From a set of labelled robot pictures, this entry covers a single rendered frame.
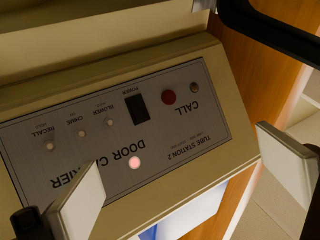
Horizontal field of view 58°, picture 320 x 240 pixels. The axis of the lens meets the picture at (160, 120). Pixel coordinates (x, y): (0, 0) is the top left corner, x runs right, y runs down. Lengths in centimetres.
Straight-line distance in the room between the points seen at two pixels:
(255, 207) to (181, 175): 146
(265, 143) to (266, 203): 156
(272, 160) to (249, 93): 20
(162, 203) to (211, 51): 15
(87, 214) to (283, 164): 11
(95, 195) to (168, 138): 9
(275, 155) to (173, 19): 17
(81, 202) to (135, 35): 16
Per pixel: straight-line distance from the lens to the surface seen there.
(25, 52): 24
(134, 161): 24
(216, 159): 28
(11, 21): 25
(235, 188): 48
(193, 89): 27
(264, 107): 37
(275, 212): 174
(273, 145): 17
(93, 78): 24
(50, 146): 22
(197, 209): 33
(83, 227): 17
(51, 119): 23
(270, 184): 183
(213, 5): 31
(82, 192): 18
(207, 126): 28
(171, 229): 32
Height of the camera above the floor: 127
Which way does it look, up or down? 43 degrees up
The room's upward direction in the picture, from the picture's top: 175 degrees counter-clockwise
